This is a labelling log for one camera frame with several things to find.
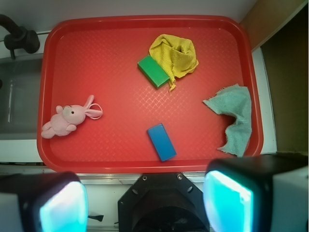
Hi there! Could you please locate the light green crumpled cloth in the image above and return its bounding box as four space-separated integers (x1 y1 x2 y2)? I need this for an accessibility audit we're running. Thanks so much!
203 84 252 157

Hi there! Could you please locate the red plastic tray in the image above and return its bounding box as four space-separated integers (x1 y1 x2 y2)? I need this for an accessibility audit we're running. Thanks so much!
37 15 263 174

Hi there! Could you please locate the steel sink basin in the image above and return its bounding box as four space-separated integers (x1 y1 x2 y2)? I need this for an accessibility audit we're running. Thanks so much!
0 54 43 140

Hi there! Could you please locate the black faucet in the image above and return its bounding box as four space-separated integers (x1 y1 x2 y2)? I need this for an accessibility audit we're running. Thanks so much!
0 14 40 60

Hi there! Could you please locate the yellow crumpled cloth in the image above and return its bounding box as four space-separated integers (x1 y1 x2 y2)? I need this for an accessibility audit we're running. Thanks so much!
149 34 199 92

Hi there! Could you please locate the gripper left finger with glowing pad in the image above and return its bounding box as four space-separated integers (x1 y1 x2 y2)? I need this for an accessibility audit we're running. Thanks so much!
0 172 88 232

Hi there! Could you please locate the green rectangular block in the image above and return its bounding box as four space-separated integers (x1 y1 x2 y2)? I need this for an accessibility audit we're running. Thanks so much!
138 55 169 88

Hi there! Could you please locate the blue rectangular block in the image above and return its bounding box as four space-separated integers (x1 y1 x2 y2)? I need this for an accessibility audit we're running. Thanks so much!
147 124 177 161

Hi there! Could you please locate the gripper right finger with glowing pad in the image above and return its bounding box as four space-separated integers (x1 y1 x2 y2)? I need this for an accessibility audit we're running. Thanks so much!
203 154 309 232

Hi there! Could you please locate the pink plush bunny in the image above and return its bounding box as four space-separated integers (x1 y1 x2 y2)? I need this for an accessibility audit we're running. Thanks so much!
41 95 103 139

